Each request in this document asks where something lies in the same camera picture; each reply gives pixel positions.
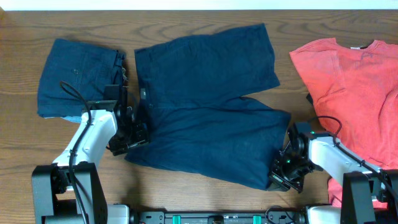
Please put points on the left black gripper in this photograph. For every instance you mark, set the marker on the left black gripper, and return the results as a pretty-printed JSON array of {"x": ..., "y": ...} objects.
[{"x": 131, "y": 143}]

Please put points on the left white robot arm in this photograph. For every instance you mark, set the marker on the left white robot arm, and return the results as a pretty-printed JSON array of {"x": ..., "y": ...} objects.
[{"x": 69, "y": 189}]

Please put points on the folded navy blue shorts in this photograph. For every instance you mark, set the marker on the folded navy blue shorts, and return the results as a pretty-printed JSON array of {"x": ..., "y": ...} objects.
[{"x": 88, "y": 68}]

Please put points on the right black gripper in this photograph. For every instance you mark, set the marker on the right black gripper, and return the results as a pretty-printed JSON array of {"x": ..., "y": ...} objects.
[{"x": 279, "y": 182}]

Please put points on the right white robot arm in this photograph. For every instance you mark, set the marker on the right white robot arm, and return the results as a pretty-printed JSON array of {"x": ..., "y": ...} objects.
[{"x": 369, "y": 192}]

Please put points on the navy blue shorts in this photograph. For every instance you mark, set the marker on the navy blue shorts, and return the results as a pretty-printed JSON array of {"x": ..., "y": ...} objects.
[
  {"x": 196, "y": 98},
  {"x": 88, "y": 68}
]

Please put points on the red t-shirt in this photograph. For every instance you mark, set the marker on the red t-shirt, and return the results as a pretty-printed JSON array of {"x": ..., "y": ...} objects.
[{"x": 354, "y": 91}]

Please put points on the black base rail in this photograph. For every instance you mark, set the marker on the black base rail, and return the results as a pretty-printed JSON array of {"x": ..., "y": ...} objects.
[{"x": 276, "y": 216}]

